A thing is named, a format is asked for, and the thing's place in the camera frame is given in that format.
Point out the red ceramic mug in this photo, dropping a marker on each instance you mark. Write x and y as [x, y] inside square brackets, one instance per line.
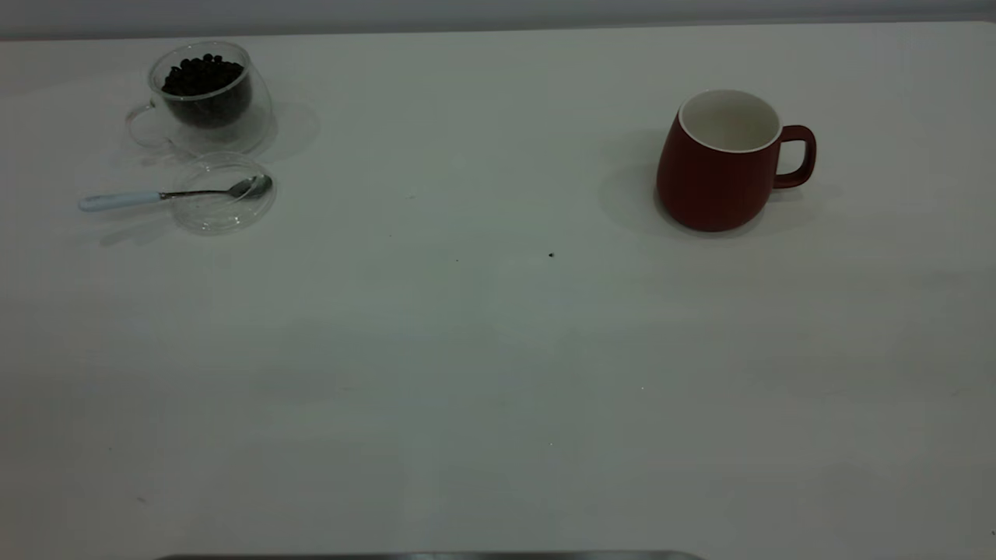
[704, 187]

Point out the clear round glass lid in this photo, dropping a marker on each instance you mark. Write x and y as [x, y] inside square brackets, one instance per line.
[222, 214]

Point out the dark coffee beans pile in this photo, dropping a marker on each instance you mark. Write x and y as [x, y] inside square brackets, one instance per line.
[204, 85]

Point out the clear glass cup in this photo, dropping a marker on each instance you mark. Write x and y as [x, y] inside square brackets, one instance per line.
[257, 117]

